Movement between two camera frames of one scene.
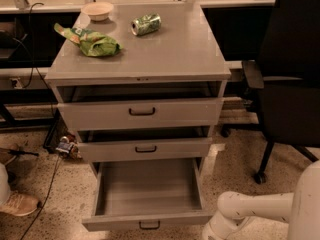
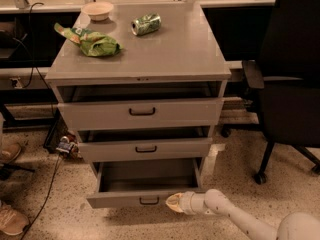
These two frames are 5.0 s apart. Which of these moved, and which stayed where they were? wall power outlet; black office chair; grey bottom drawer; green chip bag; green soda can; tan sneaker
Moved: grey bottom drawer; tan sneaker
Stayed: black office chair; wall power outlet; green chip bag; green soda can
